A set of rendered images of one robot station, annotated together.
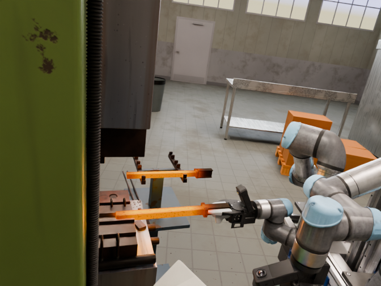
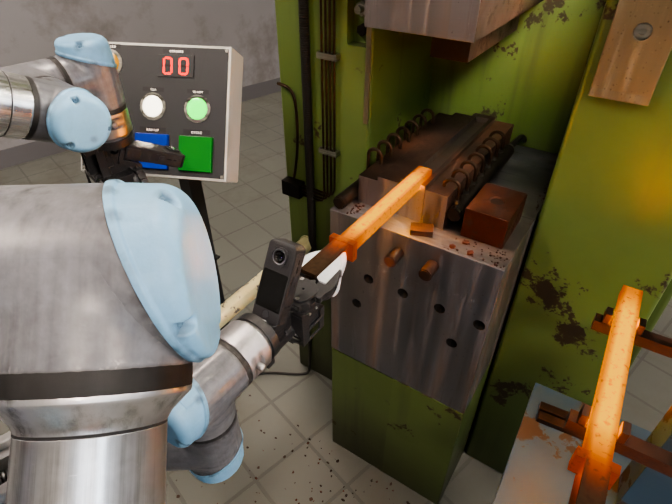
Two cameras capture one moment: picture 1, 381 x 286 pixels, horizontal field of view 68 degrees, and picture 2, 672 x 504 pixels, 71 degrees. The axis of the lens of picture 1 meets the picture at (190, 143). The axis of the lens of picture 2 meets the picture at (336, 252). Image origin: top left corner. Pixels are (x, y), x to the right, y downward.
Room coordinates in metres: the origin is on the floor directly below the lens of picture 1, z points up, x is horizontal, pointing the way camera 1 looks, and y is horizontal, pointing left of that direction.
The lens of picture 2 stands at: (1.38, -0.46, 1.46)
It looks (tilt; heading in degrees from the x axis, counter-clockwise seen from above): 38 degrees down; 143
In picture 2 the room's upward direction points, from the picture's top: straight up
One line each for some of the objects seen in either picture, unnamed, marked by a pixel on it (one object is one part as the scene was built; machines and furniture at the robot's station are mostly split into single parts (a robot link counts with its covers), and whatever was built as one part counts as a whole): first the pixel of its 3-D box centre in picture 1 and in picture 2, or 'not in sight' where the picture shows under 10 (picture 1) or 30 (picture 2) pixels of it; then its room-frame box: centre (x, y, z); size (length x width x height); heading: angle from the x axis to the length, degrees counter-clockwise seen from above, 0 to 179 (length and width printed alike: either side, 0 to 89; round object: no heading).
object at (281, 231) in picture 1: (275, 230); (199, 439); (0.99, -0.40, 0.89); 0.11 x 0.08 x 0.11; 56
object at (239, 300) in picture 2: not in sight; (259, 283); (0.49, -0.05, 0.62); 0.44 x 0.05 x 0.05; 109
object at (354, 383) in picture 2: not in sight; (428, 365); (0.77, 0.38, 0.23); 0.56 x 0.38 x 0.47; 109
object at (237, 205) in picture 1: (241, 212); (282, 317); (0.95, -0.23, 0.98); 0.12 x 0.08 x 0.09; 110
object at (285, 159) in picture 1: (324, 147); not in sight; (3.84, -1.89, 0.37); 1.27 x 0.96 x 0.74; 94
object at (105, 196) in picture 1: (113, 203); (493, 214); (0.94, 0.27, 0.95); 0.12 x 0.09 x 0.07; 109
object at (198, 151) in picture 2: not in sight; (196, 154); (0.45, -0.14, 1.01); 0.07 x 0.05 x 0.07; 44
